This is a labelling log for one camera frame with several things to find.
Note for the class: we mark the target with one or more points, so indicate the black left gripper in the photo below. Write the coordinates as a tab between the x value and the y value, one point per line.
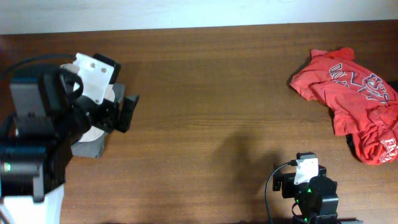
112	119

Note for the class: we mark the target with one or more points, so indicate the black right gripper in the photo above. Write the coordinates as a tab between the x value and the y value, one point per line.
287	180

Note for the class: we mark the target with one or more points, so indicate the beige khaki shorts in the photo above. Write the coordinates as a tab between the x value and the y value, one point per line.
93	133

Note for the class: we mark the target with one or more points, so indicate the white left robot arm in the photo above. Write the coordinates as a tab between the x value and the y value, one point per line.
61	111

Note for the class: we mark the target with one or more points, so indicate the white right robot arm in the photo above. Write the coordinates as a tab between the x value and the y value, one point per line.
200	160

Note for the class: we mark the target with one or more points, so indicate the grey folded shorts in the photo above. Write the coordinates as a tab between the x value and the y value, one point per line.
96	148

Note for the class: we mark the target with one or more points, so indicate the red printed t-shirt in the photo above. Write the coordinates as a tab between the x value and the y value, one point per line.
364	105

